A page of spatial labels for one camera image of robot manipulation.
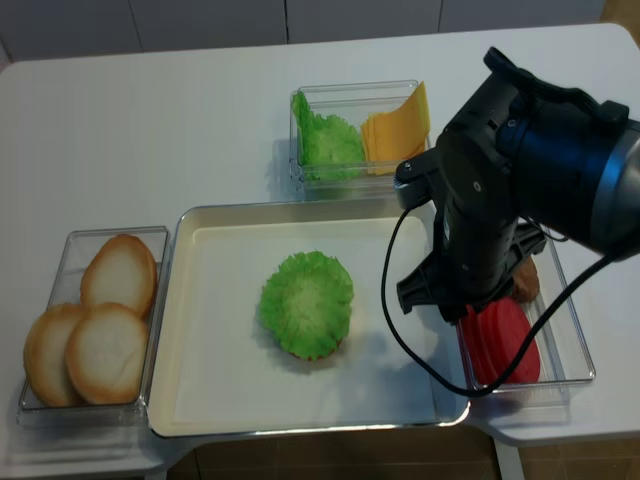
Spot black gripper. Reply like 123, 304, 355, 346
396, 74, 546, 324

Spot red tomato slice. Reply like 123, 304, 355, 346
461, 305, 493, 385
476, 297, 541, 384

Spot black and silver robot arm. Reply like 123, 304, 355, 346
394, 48, 639, 322

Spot yellow cheese slices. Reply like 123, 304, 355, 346
360, 82, 431, 176

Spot green lettuce leaf on bun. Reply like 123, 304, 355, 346
258, 251, 354, 352

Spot clear bin with lettuce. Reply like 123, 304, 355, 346
290, 80, 430, 200

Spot green lettuce leaves in bin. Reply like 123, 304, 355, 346
291, 92, 365, 182

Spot front brown meat patty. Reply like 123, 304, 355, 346
511, 257, 540, 303

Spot clear bin with patties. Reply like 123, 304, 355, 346
457, 239, 596, 410

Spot white table leg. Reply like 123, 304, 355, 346
492, 436, 525, 480

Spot cream metal tray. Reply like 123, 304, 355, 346
148, 198, 470, 438

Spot back bun half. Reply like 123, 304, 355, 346
80, 234, 157, 318

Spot front bun half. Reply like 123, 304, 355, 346
64, 303, 149, 405

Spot clear bin with buns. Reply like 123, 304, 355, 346
18, 226, 170, 426

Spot left bun half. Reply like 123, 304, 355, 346
23, 303, 84, 407

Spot black camera cable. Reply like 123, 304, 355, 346
381, 205, 616, 399

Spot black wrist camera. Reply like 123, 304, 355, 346
393, 149, 443, 210

